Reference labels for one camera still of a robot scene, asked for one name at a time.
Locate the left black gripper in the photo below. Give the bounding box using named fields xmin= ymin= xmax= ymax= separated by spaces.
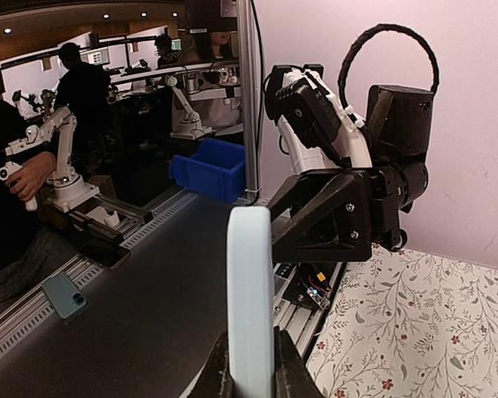
xmin=266 ymin=167 xmax=403 ymax=262

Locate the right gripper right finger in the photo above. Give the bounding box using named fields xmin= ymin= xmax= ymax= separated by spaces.
xmin=273 ymin=327 xmax=324 ymax=398

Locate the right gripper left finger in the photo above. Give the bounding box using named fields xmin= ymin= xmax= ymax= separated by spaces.
xmin=188 ymin=332 xmax=232 ymax=398

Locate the light blue phone case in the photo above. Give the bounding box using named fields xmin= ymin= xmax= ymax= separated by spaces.
xmin=227 ymin=206 xmax=275 ymax=397

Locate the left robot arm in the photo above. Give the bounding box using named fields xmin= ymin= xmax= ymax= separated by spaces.
xmin=268 ymin=85 xmax=433 ymax=263

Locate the operator hand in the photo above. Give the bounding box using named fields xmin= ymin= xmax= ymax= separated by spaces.
xmin=5 ymin=152 xmax=56 ymax=202

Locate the blue plastic bin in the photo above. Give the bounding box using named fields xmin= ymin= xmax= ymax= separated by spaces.
xmin=168 ymin=138 xmax=247 ymax=203

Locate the floral patterned table mat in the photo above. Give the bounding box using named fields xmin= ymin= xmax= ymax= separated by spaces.
xmin=307 ymin=247 xmax=498 ymax=397

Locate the seated operator person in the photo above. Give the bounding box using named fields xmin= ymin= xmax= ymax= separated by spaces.
xmin=0 ymin=24 xmax=74 ymax=328

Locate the standing person in black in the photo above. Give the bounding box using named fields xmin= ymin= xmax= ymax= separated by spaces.
xmin=54 ymin=42 xmax=110 ymax=175

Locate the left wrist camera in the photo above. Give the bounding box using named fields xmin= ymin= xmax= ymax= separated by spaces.
xmin=276 ymin=77 xmax=341 ymax=153

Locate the teal phone on rail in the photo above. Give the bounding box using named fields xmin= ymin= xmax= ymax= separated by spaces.
xmin=42 ymin=272 xmax=88 ymax=321

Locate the dark phone on rail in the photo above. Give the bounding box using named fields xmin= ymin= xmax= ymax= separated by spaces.
xmin=80 ymin=240 xmax=131 ymax=269

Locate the left camera cable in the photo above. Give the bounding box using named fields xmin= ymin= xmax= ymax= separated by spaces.
xmin=338 ymin=23 xmax=440 ymax=121

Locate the near aluminium frame post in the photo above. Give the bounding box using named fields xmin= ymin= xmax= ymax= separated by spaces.
xmin=237 ymin=0 xmax=260 ymax=205

